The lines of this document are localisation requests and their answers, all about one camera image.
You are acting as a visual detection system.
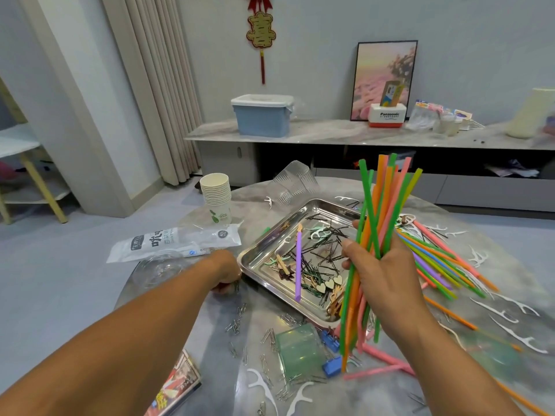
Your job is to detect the person's right hand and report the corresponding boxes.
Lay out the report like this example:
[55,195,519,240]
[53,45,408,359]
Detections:
[340,231,430,343]

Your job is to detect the person's left hand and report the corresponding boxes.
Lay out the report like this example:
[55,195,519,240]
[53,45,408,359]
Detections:
[206,248,242,293]

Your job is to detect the metal tray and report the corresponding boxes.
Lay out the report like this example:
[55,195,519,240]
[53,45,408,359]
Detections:
[238,198,365,328]

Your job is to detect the group of white paper cups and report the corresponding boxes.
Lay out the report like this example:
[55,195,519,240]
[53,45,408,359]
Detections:
[199,173,232,226]

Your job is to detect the pile of floss picks and clips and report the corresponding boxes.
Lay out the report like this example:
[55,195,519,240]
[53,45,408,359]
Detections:
[224,212,365,378]

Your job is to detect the pile of colourful straws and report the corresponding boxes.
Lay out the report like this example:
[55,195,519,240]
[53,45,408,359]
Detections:
[293,153,555,416]

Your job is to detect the colourful matchbox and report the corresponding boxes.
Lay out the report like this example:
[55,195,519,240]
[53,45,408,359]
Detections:
[143,349,202,416]

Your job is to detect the person's left forearm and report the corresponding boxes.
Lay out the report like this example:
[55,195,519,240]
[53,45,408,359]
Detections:
[0,255,218,416]

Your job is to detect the person's right forearm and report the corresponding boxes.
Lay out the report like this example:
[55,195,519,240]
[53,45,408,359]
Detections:
[394,307,555,416]

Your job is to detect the translucent green plastic cup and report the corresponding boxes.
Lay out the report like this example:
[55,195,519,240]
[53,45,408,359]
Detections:
[276,323,326,380]

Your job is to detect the clear printed plastic bag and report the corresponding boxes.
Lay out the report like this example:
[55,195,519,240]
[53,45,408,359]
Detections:
[106,222,242,263]

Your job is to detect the clear round plastic bowl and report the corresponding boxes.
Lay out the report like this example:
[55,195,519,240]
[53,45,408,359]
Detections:
[130,258,196,291]

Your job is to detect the clear ribbed organizer box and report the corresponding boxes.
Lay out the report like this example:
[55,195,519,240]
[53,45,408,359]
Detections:
[273,160,320,205]

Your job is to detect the blue storage box white lid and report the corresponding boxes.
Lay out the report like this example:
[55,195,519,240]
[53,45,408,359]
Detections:
[231,93,296,139]

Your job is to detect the grey cabinet with marble top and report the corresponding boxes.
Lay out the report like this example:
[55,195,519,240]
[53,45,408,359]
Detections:
[184,118,555,213]

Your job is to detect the loose papers in cabinet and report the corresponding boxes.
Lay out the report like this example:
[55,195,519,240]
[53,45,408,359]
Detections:
[486,160,541,179]

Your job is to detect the white and red small box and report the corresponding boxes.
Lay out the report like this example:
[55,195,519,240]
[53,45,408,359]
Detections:
[368,103,408,128]

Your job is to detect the clear bag of snacks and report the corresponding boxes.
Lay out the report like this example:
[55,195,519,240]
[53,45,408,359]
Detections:
[408,101,442,132]

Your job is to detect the colourful small packet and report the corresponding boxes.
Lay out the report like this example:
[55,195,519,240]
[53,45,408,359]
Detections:
[453,110,475,131]

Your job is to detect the small colourful box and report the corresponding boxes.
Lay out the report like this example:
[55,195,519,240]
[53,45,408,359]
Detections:
[382,80,405,106]

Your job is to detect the beige curtain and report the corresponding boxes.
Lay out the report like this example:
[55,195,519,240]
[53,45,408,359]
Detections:
[99,0,205,187]

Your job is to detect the framed pink picture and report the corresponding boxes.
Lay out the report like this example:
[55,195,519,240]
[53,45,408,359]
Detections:
[350,40,418,122]

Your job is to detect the cream paper roll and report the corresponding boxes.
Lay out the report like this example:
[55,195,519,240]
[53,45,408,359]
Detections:
[507,88,555,139]

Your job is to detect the red gold wall hanging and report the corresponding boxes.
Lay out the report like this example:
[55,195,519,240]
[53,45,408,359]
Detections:
[245,0,278,85]

